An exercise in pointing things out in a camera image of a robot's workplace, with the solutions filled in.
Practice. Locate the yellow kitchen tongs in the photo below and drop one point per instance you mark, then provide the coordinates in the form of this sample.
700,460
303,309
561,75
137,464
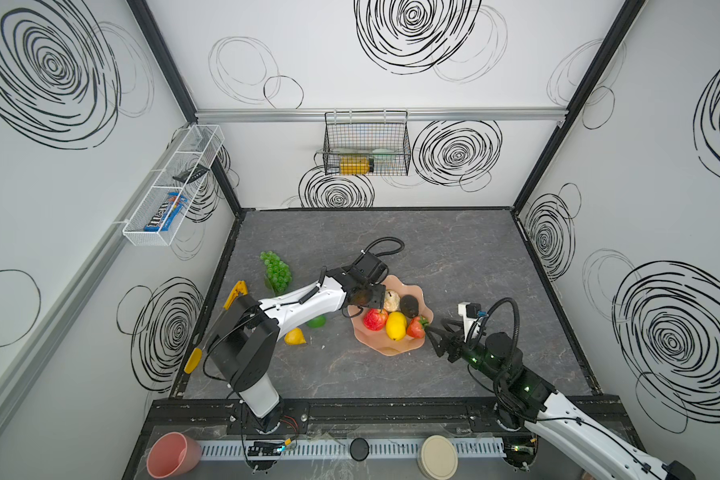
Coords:
240,289

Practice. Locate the dark fake avocado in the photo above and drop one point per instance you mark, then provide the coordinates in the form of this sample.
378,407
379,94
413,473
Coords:
409,306

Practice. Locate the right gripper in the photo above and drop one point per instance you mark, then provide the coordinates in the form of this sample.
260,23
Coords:
447,343

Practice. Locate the black remote control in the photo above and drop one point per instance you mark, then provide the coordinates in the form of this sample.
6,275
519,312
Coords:
191,175

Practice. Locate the red fake apple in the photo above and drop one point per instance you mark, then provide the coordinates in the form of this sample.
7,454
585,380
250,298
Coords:
375,319

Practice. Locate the yellow fake lemon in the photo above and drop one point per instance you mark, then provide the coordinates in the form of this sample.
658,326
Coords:
396,326

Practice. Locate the blue candy packet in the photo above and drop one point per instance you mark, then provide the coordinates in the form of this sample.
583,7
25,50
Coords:
165,213

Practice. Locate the cream round lid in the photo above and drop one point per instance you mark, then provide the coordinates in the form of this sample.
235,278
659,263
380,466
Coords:
437,458

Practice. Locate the black wire wall basket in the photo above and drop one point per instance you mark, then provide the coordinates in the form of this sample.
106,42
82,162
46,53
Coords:
378,134

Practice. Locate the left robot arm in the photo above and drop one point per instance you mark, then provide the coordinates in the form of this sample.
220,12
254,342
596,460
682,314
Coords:
241,344

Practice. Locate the pink plastic cup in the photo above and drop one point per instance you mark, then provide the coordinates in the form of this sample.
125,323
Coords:
173,454

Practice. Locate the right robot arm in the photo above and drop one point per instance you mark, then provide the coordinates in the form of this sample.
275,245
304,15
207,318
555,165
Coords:
534,404

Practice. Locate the green fake grapes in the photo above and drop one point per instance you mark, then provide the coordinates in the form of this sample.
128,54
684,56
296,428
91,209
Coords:
278,274

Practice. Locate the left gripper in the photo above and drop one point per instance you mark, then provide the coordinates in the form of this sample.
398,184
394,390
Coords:
367,293

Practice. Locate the beige fake pear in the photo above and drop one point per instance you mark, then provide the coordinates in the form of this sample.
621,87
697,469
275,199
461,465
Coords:
391,301

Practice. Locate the black round cap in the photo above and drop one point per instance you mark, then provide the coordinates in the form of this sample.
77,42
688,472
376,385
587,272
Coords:
359,449

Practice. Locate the green fake lime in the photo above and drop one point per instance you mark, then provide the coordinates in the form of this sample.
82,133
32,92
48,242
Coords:
317,322

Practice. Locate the pink scalloped fruit bowl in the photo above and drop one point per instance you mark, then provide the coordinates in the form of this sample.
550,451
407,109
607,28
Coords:
378,340

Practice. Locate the red fake strawberry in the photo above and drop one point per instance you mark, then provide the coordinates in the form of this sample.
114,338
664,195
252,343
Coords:
417,327

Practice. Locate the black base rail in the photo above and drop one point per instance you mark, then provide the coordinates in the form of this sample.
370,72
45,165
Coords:
475,414

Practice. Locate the dark fake mangosteen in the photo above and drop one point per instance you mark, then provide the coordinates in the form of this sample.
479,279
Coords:
372,297

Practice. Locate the yellow sponge in basket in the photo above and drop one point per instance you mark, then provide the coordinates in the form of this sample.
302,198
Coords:
355,165

